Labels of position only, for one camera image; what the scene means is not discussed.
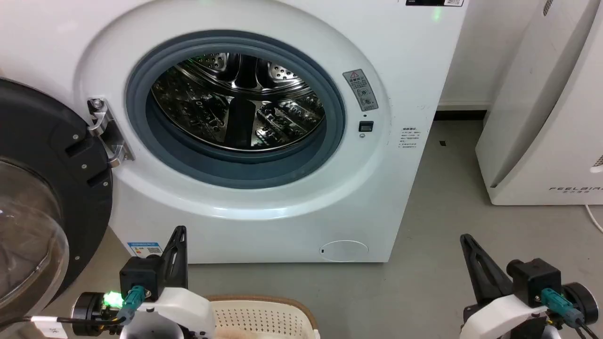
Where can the washing machine door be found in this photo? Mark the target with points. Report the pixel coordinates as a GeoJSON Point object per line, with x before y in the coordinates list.
{"type": "Point", "coordinates": [42, 127]}

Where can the grey warning sticker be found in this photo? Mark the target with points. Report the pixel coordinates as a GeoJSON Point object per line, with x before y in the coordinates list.
{"type": "Point", "coordinates": [361, 90]}

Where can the black label strip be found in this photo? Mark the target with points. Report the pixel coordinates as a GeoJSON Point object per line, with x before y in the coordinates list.
{"type": "Point", "coordinates": [433, 2]}

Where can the small printed text sticker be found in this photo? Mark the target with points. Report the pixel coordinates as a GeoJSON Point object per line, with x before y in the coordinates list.
{"type": "Point", "coordinates": [409, 137]}

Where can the black baseboard strip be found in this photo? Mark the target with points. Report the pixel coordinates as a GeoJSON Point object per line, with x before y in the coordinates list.
{"type": "Point", "coordinates": [459, 115]}

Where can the white air purifier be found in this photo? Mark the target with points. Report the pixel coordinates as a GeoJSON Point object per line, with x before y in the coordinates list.
{"type": "Point", "coordinates": [556, 117]}

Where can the silver metal door hinge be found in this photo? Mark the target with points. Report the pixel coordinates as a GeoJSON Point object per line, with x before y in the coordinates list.
{"type": "Point", "coordinates": [109, 134]}

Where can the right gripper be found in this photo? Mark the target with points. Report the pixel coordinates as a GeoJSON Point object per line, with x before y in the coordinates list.
{"type": "Point", "coordinates": [499, 320]}

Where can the blue white energy label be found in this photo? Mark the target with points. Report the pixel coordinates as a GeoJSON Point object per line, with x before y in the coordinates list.
{"type": "Point", "coordinates": [143, 249]}

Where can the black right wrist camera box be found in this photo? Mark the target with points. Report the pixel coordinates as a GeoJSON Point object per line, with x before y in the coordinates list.
{"type": "Point", "coordinates": [534, 280]}

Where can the oval filter cover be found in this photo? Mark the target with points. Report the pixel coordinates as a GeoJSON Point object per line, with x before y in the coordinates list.
{"type": "Point", "coordinates": [344, 251]}

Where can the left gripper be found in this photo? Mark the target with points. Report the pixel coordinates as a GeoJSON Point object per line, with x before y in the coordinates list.
{"type": "Point", "coordinates": [183, 313]}

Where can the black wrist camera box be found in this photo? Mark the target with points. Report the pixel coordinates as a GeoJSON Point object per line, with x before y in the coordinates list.
{"type": "Point", "coordinates": [139, 275]}
{"type": "Point", "coordinates": [534, 280]}

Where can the cream plastic laundry basket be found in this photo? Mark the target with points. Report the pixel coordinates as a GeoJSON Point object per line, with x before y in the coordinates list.
{"type": "Point", "coordinates": [264, 318]}

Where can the black door latch socket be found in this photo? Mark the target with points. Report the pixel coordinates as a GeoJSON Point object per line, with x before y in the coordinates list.
{"type": "Point", "coordinates": [366, 126]}

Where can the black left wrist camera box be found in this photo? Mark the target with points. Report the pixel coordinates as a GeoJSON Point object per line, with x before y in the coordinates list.
{"type": "Point", "coordinates": [139, 275]}

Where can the white front-load washing machine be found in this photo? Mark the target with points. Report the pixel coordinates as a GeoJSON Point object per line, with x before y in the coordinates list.
{"type": "Point", "coordinates": [414, 70]}

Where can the grey rubber door gasket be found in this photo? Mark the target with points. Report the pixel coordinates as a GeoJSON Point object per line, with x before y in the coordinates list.
{"type": "Point", "coordinates": [332, 141]}

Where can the stainless steel washing machine drum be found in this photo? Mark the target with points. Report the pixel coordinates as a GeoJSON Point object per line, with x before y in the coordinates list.
{"type": "Point", "coordinates": [282, 117]}

